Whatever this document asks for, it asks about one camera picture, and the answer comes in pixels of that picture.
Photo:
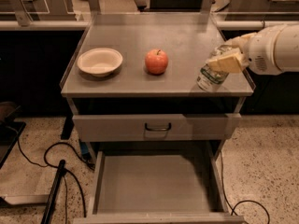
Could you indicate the black bar on floor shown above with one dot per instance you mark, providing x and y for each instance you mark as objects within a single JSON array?
[{"x": 53, "y": 193}]

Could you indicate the open middle drawer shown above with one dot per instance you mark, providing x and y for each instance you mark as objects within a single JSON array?
[{"x": 157, "y": 188}]

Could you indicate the white horizontal rail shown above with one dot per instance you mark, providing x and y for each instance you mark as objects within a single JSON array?
[{"x": 82, "y": 25}]

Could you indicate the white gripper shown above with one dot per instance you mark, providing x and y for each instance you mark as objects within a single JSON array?
[{"x": 259, "y": 51}]

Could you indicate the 7up can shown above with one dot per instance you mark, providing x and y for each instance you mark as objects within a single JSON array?
[{"x": 209, "y": 80}]

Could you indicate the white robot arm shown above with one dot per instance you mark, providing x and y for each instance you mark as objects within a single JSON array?
[{"x": 286, "y": 52}]

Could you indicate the red apple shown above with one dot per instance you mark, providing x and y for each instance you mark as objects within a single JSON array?
[{"x": 156, "y": 61}]

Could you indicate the white paper bowl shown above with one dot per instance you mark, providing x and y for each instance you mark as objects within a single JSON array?
[{"x": 99, "y": 62}]

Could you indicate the black drawer handle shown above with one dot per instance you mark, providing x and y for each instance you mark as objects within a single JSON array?
[{"x": 164, "y": 128}]

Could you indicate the grey drawer cabinet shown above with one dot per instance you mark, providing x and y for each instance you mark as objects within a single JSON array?
[{"x": 187, "y": 40}]

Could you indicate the closed top drawer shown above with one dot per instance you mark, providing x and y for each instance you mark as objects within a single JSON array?
[{"x": 120, "y": 128}]

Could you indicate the black equipment base left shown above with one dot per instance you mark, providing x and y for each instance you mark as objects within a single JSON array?
[{"x": 10, "y": 129}]

